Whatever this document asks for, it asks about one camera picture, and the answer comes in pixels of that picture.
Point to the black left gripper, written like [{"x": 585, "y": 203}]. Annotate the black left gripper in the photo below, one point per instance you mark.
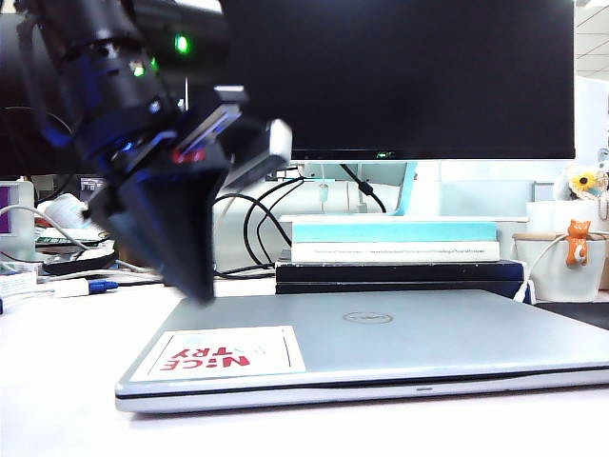
[{"x": 152, "y": 143}]

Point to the gray Dell laptop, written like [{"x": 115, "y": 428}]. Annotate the gray Dell laptop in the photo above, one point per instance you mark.
[{"x": 428, "y": 343}]

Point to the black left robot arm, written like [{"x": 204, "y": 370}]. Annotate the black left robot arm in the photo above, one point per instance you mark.
[{"x": 109, "y": 62}]

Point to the black curved pouch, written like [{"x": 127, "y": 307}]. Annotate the black curved pouch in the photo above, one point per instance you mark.
[{"x": 81, "y": 264}]

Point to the white plastic bag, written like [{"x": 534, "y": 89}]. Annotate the white plastic bag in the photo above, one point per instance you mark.
[{"x": 62, "y": 209}]

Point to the white video adapter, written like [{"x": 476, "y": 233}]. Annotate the white video adapter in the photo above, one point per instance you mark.
[{"x": 71, "y": 288}]

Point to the white device with purple screen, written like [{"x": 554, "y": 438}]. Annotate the white device with purple screen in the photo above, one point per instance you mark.
[{"x": 24, "y": 214}]

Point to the white printed paper stack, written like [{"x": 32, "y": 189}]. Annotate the white printed paper stack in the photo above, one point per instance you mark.
[{"x": 16, "y": 283}]

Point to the black monitor without logo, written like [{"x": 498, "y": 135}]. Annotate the black monitor without logo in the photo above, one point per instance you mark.
[{"x": 14, "y": 128}]

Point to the teal book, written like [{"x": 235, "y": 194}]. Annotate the teal book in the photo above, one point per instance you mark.
[{"x": 395, "y": 232}]

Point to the white book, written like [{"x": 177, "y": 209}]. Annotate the white book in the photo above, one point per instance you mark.
[{"x": 395, "y": 251}]

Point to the teal white monitor stand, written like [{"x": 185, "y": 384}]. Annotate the teal white monitor stand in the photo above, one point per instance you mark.
[{"x": 404, "y": 190}]

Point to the large black AOC monitor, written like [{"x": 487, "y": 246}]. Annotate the large black AOC monitor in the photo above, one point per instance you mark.
[{"x": 404, "y": 71}]

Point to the stack of books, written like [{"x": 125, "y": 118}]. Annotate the stack of books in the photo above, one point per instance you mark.
[{"x": 476, "y": 195}]

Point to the white box behind cup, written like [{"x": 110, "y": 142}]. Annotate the white box behind cup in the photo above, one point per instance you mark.
[{"x": 547, "y": 216}]

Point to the white cup with wooden rim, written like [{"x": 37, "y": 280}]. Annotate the white cup with wooden rim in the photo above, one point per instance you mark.
[{"x": 552, "y": 281}]

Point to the sunflower plush toy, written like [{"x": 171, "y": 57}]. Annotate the sunflower plush toy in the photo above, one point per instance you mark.
[{"x": 584, "y": 181}]

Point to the black mouse pad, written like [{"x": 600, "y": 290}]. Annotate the black mouse pad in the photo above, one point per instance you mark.
[{"x": 580, "y": 311}]

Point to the white partition board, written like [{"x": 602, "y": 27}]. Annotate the white partition board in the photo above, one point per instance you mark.
[{"x": 590, "y": 119}]

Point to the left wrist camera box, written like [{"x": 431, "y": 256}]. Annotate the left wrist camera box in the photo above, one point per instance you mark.
[{"x": 278, "y": 140}]

